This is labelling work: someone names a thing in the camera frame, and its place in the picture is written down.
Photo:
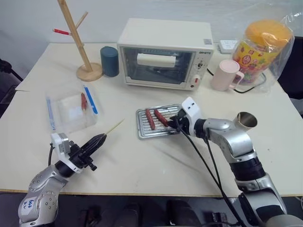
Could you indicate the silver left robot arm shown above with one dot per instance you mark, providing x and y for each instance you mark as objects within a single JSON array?
[{"x": 45, "y": 180}]

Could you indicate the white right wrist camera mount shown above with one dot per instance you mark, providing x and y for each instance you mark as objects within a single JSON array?
[{"x": 192, "y": 111}]

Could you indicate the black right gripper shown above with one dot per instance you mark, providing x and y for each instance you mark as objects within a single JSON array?
[{"x": 183, "y": 123}]

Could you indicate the brown sausage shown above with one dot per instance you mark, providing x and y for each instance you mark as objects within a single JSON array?
[
  {"x": 150, "y": 119},
  {"x": 160, "y": 117}
]

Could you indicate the thin wooden skewer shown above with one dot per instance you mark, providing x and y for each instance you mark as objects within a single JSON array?
[{"x": 115, "y": 127}]

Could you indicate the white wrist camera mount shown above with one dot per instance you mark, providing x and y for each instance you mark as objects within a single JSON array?
[
  {"x": 59, "y": 147},
  {"x": 192, "y": 111}
]

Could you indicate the cream toaster oven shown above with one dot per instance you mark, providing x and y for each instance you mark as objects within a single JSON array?
[{"x": 163, "y": 47}]

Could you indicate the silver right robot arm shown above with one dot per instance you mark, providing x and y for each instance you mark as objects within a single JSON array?
[{"x": 239, "y": 142}]

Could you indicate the candy jar in plastic bag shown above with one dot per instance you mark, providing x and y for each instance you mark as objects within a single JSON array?
[{"x": 282, "y": 66}]

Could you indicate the dark blue cylindrical cup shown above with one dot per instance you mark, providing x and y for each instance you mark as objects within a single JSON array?
[{"x": 109, "y": 61}]

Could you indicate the white power strip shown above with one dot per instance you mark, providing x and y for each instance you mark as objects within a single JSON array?
[{"x": 227, "y": 45}]

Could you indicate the wooden mug tree stand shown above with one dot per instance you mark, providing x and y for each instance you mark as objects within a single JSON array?
[{"x": 81, "y": 47}]

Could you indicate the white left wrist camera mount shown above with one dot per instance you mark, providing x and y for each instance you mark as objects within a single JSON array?
[{"x": 59, "y": 147}]

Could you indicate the candy jar with orange lid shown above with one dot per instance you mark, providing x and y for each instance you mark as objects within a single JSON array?
[{"x": 260, "y": 49}]

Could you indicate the ribbed metal baking tray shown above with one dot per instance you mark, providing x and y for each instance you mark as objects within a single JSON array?
[{"x": 144, "y": 134}]

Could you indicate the clear container with blue clips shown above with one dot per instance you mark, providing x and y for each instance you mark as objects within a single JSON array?
[{"x": 71, "y": 116}]

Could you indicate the sausage on wooden skewer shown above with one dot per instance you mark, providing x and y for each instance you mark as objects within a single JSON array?
[{"x": 83, "y": 101}]

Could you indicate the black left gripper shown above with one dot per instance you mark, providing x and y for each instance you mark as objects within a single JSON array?
[{"x": 80, "y": 158}]

